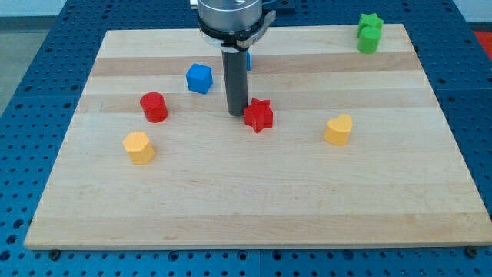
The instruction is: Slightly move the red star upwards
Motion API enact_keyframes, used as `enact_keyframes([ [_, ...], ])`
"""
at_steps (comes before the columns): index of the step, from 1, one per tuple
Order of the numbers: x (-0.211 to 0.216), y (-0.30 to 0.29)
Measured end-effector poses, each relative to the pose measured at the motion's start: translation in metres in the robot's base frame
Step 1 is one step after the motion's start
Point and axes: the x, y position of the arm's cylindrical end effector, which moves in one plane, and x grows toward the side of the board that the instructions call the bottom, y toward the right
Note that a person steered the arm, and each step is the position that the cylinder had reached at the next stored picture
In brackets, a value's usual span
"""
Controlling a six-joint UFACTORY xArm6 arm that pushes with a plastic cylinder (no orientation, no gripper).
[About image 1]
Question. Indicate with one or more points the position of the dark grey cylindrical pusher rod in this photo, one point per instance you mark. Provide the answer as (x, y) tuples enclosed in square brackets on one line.
[(236, 82)]

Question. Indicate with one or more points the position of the red star block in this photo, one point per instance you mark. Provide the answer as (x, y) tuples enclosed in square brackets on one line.
[(259, 114)]

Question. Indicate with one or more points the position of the green star block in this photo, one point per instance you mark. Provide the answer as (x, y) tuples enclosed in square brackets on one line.
[(369, 20)]

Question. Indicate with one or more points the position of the blue block behind rod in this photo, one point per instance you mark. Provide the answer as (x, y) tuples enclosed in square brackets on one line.
[(248, 61)]

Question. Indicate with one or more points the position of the blue cube block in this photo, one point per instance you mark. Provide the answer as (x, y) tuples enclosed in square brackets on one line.
[(199, 78)]

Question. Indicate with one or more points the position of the red cylinder block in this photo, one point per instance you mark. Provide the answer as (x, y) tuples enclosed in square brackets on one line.
[(154, 107)]

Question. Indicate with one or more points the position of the yellow heart block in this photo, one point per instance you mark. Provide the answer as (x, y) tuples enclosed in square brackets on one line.
[(338, 130)]

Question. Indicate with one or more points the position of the yellow hexagon block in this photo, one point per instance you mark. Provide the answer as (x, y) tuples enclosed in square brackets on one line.
[(139, 148)]

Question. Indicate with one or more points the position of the light wooden board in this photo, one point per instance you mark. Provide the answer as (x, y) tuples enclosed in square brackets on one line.
[(214, 183)]

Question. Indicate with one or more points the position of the green cylinder block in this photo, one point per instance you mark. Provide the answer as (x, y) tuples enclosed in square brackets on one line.
[(368, 40)]

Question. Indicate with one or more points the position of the blue perforated table plate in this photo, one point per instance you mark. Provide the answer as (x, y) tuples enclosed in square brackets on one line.
[(37, 118)]

